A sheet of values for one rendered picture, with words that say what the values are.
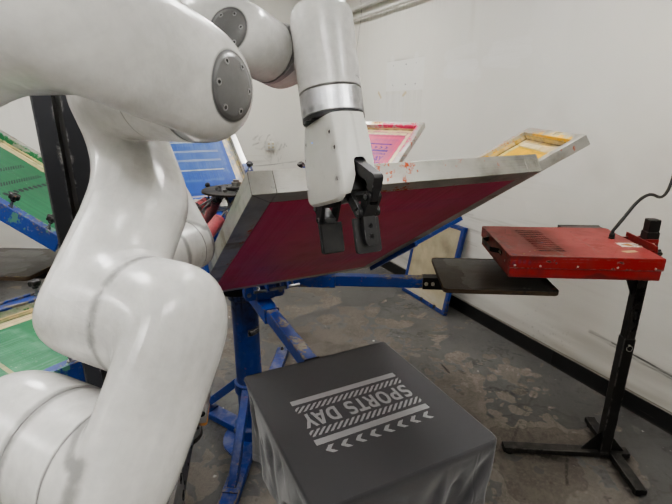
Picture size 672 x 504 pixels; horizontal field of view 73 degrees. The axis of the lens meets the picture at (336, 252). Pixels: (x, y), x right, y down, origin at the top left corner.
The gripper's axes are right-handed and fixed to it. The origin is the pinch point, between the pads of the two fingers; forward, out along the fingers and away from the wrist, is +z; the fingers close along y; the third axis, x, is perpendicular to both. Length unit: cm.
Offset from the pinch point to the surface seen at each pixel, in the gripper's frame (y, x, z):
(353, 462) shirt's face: -34, 12, 46
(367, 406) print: -47, 24, 42
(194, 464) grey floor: -179, -5, 102
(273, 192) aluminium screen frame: -14.4, -3.8, -8.5
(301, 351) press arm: -84, 22, 35
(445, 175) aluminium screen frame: -13.8, 27.7, -9.0
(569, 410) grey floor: -125, 193, 117
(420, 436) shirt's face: -34, 29, 46
